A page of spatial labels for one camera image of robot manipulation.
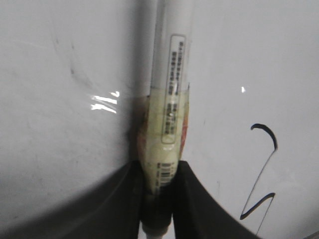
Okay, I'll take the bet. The white whiteboard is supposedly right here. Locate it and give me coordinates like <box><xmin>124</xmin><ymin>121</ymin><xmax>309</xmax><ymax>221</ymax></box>
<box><xmin>0</xmin><ymin>0</ymin><xmax>319</xmax><ymax>239</ymax></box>

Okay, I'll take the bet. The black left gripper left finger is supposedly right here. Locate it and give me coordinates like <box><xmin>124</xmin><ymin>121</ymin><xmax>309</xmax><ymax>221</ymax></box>
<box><xmin>0</xmin><ymin>161</ymin><xmax>144</xmax><ymax>239</ymax></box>

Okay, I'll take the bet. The red magnet taped to marker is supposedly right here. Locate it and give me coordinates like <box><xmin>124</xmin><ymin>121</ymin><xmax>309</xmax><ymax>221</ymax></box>
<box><xmin>130</xmin><ymin>85</ymin><xmax>190</xmax><ymax>161</ymax></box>

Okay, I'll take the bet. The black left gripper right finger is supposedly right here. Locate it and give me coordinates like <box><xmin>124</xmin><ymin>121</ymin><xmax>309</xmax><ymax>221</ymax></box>
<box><xmin>172</xmin><ymin>161</ymin><xmax>258</xmax><ymax>239</ymax></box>

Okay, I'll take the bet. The white whiteboard marker pen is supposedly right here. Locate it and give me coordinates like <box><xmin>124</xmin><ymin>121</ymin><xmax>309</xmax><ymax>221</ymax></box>
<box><xmin>140</xmin><ymin>0</ymin><xmax>194</xmax><ymax>239</ymax></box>

